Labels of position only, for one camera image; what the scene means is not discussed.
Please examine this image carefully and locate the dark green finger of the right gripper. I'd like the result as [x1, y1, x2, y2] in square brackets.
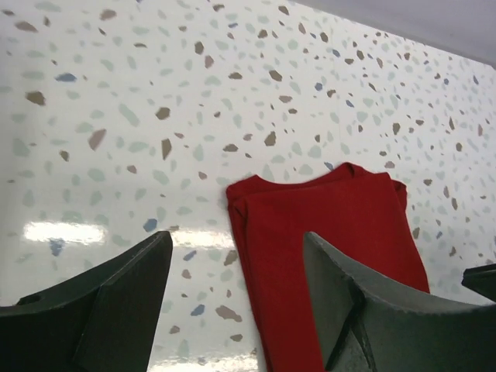
[462, 263, 496, 302]

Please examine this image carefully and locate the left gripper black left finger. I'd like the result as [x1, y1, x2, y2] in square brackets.
[1, 231, 173, 371]

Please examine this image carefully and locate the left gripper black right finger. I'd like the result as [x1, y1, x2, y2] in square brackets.
[303, 232, 495, 371]

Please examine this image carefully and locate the dark red t-shirt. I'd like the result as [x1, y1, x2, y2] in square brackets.
[226, 163, 429, 371]

